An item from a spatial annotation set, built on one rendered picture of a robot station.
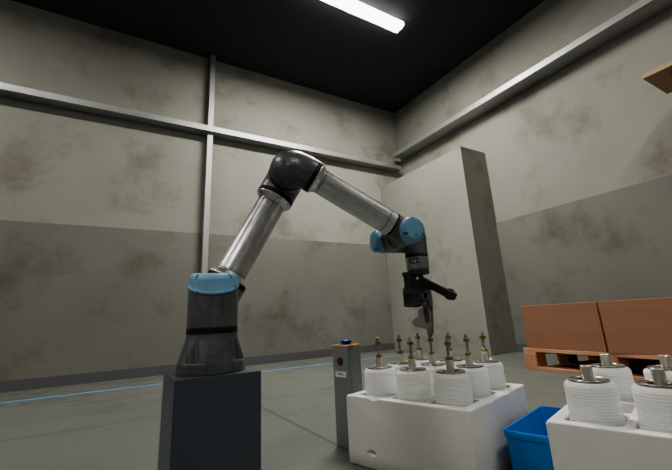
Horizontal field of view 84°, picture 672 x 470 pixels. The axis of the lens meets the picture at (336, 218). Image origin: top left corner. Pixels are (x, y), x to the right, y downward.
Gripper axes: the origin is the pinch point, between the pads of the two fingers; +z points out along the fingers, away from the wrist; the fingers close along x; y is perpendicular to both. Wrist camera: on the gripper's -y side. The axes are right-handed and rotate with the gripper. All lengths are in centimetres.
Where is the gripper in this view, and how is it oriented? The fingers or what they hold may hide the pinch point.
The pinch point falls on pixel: (431, 333)
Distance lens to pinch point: 126.4
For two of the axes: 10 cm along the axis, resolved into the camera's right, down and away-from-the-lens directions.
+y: -9.1, 1.5, 3.8
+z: 0.5, 9.6, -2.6
